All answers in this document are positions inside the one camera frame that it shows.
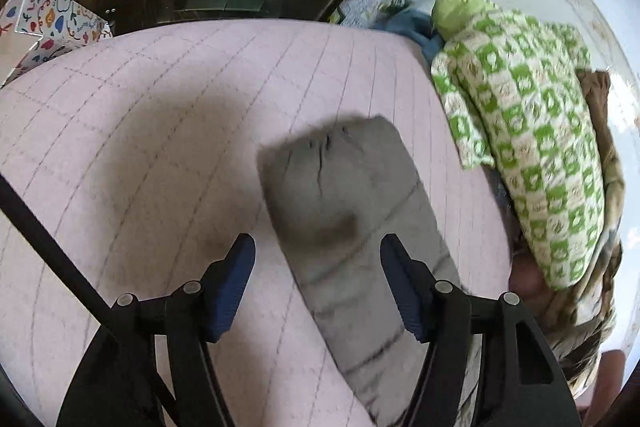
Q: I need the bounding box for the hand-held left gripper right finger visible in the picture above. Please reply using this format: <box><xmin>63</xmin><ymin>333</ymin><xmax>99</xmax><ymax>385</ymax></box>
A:
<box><xmin>380</xmin><ymin>234</ymin><xmax>583</xmax><ymax>427</ymax></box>

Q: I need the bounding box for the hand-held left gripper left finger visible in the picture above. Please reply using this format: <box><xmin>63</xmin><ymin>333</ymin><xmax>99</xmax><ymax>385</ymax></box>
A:
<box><xmin>56</xmin><ymin>233</ymin><xmax>257</xmax><ymax>427</ymax></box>

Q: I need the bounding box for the grey quilted jacket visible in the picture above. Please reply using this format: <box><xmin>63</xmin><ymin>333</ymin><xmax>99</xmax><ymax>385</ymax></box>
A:
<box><xmin>256</xmin><ymin>114</ymin><xmax>481</xmax><ymax>427</ymax></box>

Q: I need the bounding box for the green checkered pillow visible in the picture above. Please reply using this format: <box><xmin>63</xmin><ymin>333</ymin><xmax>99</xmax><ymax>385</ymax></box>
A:
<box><xmin>431</xmin><ymin>0</ymin><xmax>606</xmax><ymax>292</ymax></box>

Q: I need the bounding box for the beige leaf print blanket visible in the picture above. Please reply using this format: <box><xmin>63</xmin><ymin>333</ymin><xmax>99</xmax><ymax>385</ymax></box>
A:
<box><xmin>540</xmin><ymin>142</ymin><xmax>626</xmax><ymax>400</ymax></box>

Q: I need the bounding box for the blue cloth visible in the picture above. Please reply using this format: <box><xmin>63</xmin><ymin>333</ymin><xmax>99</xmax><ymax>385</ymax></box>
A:
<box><xmin>372</xmin><ymin>9</ymin><xmax>446</xmax><ymax>64</ymax></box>

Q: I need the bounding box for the brown cloth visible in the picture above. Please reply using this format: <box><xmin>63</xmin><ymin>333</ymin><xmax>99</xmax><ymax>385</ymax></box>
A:
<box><xmin>577</xmin><ymin>71</ymin><xmax>613</xmax><ymax>158</ymax></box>

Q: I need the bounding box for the colourful printed cardboard box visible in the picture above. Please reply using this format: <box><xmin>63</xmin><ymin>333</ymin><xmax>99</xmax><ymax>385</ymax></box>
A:
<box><xmin>0</xmin><ymin>0</ymin><xmax>113</xmax><ymax>88</ymax></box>

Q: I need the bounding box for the black cable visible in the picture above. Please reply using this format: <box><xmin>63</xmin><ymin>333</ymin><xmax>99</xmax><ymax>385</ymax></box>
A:
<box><xmin>0</xmin><ymin>174</ymin><xmax>178</xmax><ymax>427</ymax></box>

